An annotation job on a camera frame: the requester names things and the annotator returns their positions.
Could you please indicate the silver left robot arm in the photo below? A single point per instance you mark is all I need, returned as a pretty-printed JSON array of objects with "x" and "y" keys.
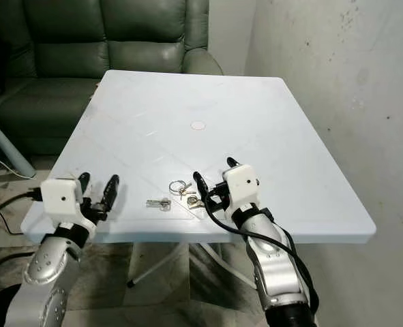
[{"x": 48, "y": 269}]

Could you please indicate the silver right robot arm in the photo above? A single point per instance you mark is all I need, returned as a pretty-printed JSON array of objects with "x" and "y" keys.
[{"x": 279, "y": 269}]

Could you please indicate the pale blue plastic folding table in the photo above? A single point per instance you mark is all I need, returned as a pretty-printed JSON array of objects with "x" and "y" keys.
[{"x": 201, "y": 150}]

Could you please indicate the single silver key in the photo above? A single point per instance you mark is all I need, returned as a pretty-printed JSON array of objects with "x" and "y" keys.
[{"x": 159, "y": 203}]

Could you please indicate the round pink table sticker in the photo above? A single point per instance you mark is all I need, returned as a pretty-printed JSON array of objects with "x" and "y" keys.
[{"x": 198, "y": 125}]

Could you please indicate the small pale blue side table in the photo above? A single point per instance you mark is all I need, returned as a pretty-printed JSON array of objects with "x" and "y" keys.
[{"x": 17, "y": 155}]

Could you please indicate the grey metal table legs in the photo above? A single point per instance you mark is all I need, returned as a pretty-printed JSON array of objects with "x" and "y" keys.
[{"x": 150, "y": 269}]

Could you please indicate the dark green leather sofa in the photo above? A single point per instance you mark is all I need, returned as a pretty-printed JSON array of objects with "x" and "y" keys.
[{"x": 65, "y": 54}]

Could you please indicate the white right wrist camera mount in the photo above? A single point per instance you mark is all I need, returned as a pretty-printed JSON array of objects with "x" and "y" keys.
[{"x": 242, "y": 182}]

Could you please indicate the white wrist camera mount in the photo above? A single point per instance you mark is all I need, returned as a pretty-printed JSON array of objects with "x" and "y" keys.
[
  {"x": 61, "y": 197},
  {"x": 242, "y": 182}
]

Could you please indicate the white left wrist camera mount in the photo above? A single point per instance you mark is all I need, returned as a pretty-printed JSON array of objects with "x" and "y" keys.
[{"x": 61, "y": 197}]

